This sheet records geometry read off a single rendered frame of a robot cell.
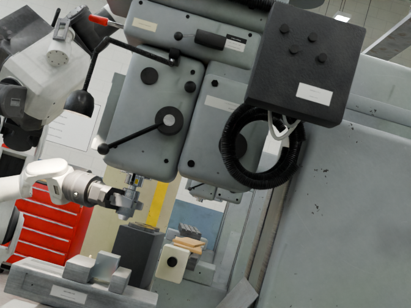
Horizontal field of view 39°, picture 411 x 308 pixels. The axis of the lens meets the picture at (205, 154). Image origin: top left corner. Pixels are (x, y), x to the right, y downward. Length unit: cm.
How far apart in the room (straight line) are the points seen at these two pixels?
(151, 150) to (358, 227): 52
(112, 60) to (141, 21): 943
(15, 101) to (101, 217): 160
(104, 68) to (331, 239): 972
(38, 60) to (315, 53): 95
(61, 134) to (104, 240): 762
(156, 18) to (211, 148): 35
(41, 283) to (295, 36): 80
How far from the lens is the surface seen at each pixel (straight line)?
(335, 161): 133
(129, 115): 143
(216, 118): 141
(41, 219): 618
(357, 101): 148
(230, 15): 146
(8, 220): 214
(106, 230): 327
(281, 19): 121
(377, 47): 712
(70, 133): 1078
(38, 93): 181
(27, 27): 194
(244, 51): 144
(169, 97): 143
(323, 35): 122
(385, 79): 152
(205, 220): 1052
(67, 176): 159
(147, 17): 146
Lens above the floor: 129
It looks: 5 degrees up
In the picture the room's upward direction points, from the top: 16 degrees clockwise
